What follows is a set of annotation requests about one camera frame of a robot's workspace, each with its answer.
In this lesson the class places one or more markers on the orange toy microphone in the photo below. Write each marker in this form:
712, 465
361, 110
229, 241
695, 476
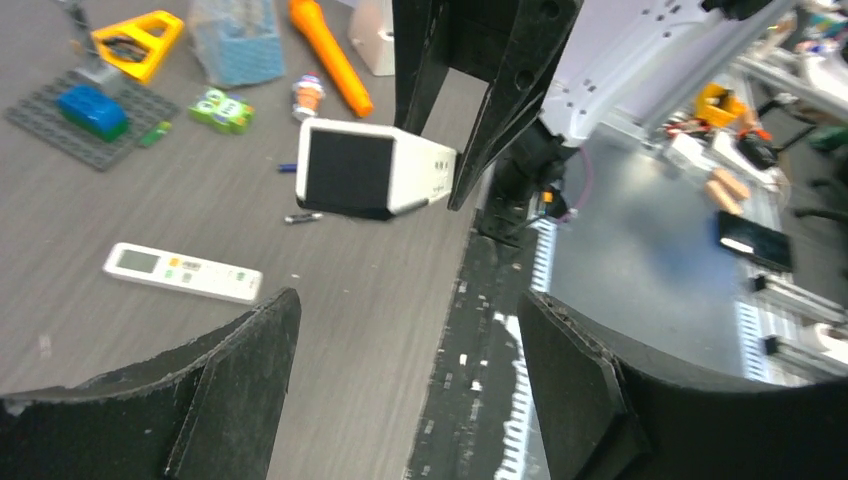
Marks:
307, 17

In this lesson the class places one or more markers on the grey lego piece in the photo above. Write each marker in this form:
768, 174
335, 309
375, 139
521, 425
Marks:
93, 69

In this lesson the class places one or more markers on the white air conditioner remote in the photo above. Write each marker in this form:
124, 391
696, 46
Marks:
183, 273

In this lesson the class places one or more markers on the grey lego baseplate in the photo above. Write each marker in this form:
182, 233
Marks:
38, 114

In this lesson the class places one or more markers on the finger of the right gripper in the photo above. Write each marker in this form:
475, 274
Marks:
422, 49
513, 98

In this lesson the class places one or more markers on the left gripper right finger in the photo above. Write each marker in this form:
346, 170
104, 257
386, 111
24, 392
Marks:
611, 407

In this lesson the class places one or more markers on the yellow triangle toy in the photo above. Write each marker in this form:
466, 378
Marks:
139, 46

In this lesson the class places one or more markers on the small figurine bottle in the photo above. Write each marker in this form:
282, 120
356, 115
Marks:
308, 94

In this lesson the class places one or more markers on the slim white remote control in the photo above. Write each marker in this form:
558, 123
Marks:
369, 171

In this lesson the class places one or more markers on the white metronome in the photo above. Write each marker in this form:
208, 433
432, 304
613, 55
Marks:
371, 32

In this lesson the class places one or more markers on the green owl toy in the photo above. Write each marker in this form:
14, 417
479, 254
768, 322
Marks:
226, 113

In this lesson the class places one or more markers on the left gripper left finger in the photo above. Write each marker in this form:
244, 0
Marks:
208, 409

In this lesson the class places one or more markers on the black battery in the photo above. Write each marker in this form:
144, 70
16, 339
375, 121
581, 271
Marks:
303, 218

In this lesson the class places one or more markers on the green lego stick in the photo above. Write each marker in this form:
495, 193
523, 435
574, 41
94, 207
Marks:
155, 135

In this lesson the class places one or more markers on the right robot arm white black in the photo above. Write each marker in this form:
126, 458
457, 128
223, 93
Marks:
554, 70

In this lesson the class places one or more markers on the blue lego brick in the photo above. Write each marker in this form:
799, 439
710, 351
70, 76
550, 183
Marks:
94, 112

